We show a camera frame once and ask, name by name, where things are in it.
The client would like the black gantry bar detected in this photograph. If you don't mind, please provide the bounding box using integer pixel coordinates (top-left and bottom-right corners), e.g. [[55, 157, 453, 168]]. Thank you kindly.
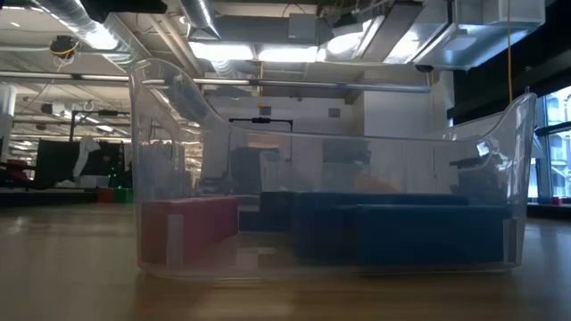
[[228, 116, 294, 133]]

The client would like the black aluminium table frame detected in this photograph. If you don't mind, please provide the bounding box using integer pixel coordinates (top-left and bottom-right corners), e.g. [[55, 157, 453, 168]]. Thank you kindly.
[[0, 189, 134, 207]]

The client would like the pink block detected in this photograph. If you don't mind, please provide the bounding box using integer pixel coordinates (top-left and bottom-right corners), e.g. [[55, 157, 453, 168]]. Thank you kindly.
[[139, 195, 240, 268]]

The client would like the black stand frame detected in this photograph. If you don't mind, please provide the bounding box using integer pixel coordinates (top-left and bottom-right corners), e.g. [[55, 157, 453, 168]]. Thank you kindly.
[[69, 109, 133, 144]]

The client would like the teal blue rectangular block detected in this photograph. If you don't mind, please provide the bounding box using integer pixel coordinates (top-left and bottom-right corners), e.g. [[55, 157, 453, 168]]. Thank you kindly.
[[258, 191, 298, 233]]

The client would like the silver rectangular duct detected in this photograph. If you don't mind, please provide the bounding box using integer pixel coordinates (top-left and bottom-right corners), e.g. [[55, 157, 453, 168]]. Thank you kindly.
[[316, 0, 545, 70]]

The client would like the yellow hanging cable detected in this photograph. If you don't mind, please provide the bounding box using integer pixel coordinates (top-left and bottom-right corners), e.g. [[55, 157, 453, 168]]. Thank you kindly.
[[507, 0, 514, 103]]

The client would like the grey horizontal pipe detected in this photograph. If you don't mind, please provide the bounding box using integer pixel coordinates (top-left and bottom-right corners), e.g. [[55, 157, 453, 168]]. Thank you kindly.
[[0, 70, 432, 95]]

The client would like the yellow cylinder block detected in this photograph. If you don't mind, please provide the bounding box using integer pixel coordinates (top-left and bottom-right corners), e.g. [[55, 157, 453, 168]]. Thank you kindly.
[[353, 173, 399, 193]]

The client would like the white box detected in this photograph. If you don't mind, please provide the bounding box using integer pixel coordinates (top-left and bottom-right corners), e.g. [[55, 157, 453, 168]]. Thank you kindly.
[[75, 174, 111, 188]]

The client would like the green rectangular block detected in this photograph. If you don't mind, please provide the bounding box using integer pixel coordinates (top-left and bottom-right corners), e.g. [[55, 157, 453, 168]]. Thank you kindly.
[[112, 186, 134, 204]]

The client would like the black panel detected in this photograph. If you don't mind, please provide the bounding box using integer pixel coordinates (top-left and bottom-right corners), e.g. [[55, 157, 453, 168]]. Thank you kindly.
[[34, 140, 125, 188]]

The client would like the clear plastic bin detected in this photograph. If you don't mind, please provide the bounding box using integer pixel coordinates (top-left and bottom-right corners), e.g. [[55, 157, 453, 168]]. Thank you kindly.
[[128, 57, 539, 280]]

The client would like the black ceiling device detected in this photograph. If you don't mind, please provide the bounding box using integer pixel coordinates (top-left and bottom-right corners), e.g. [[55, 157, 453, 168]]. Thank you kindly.
[[48, 34, 81, 62]]

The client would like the silver round ventilation duct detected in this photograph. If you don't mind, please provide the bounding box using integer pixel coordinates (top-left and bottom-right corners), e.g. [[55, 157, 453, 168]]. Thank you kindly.
[[26, 0, 139, 53]]

